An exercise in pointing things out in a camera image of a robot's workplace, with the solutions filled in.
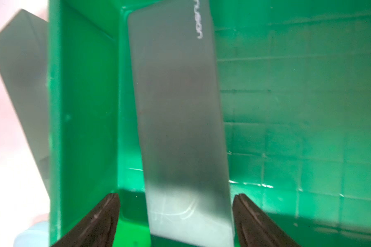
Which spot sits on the green plastic storage tray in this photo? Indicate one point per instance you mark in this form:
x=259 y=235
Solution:
x=295 y=81

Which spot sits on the dark green pencil case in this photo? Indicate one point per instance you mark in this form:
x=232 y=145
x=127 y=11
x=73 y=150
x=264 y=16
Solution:
x=180 y=124

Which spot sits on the dark green case by tray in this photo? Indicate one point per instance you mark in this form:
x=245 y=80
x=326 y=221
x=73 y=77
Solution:
x=23 y=69

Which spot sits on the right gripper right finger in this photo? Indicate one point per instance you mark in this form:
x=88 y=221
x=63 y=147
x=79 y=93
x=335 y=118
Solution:
x=255 y=228

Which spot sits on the teal pencil case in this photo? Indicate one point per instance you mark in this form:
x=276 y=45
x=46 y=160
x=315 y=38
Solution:
x=35 y=236

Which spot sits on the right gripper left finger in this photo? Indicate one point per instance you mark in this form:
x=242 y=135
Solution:
x=97 y=228

